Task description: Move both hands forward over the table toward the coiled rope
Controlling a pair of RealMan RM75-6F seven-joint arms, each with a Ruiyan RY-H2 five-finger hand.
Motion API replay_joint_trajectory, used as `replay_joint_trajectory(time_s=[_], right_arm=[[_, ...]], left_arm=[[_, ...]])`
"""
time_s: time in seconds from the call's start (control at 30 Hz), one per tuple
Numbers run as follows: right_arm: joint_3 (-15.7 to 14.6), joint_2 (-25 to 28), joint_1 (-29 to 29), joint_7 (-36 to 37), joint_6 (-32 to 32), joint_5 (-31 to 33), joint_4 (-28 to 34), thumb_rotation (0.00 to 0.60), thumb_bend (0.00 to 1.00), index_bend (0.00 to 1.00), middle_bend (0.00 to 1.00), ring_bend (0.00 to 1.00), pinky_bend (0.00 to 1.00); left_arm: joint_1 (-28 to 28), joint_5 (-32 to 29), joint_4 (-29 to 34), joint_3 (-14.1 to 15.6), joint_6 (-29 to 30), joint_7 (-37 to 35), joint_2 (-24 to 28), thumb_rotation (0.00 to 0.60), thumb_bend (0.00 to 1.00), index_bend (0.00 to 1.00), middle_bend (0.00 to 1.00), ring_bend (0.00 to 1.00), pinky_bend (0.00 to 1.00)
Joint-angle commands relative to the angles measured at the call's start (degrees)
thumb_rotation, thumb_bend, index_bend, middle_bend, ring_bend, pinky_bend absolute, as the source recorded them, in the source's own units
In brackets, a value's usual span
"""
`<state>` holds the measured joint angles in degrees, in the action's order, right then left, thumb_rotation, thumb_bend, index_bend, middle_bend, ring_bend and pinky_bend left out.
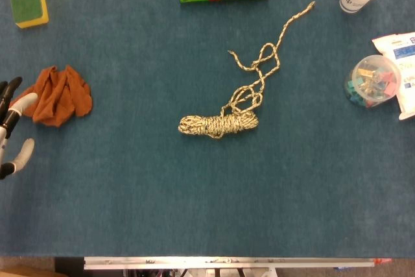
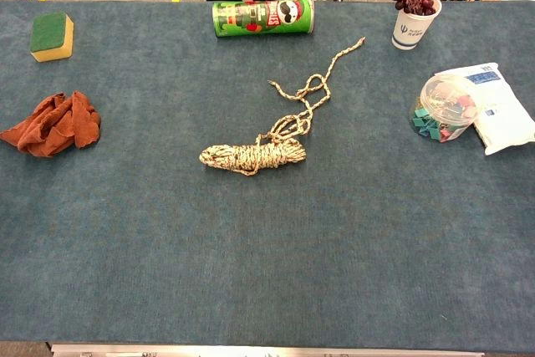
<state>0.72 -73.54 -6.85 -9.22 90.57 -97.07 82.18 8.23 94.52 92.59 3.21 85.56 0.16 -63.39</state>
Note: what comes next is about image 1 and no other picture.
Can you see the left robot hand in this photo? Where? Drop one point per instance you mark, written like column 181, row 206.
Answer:
column 9, row 118

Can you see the brown crumpled cloth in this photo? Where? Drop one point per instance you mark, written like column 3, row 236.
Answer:
column 61, row 97

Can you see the green yellow sponge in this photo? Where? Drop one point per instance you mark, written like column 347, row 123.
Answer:
column 28, row 2

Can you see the blue table cloth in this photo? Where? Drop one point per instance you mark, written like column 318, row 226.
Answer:
column 207, row 176

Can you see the clear jar of binder clips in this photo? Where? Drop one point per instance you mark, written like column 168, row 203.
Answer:
column 373, row 82

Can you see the white blue plastic bag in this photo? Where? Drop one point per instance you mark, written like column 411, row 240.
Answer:
column 403, row 72

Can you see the aluminium frame rail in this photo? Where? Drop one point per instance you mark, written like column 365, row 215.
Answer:
column 227, row 262

